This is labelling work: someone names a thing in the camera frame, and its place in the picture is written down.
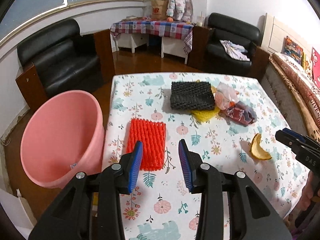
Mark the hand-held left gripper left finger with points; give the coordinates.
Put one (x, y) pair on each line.
(135, 165)

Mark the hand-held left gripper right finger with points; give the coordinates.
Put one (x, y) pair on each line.
(186, 165)

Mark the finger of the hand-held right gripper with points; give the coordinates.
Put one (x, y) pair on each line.
(307, 157)
(293, 134)

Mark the red foam net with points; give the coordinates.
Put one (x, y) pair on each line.
(150, 140)

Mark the orange peel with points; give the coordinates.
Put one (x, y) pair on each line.
(257, 152)

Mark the yellow foam net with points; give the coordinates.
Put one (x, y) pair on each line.
(203, 115)

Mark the maroon paper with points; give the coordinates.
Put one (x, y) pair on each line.
(240, 113)

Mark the black foam net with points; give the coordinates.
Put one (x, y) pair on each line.
(192, 95)

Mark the pink plastic bucket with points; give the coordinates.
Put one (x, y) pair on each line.
(62, 135)

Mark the clear plastic bag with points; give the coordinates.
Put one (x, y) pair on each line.
(225, 95)

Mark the bed with patterned blanket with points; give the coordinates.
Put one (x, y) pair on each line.
(300, 82)

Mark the pink pillow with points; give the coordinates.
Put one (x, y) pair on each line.
(316, 65)

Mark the yellow pillow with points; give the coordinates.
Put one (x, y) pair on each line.
(307, 62)

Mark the colourful striped pillow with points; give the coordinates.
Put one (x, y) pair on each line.
(293, 50)

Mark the white printed cloth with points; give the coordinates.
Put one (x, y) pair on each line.
(235, 51)

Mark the white bed headboard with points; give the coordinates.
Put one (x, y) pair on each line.
(275, 32)

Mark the white low table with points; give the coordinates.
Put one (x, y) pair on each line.
(172, 47)

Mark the white paper scrap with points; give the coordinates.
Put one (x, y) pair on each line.
(18, 192)

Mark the black leather armchair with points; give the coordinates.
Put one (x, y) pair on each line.
(225, 25)
(60, 62)

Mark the checkered cloth side table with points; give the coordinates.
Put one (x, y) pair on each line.
(155, 27)

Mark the plastic cup with straw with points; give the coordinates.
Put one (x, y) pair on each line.
(200, 21)

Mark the brown paper bag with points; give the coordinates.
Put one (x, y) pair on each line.
(158, 8)

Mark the white printed puffer jacket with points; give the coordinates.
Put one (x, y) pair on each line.
(178, 2)

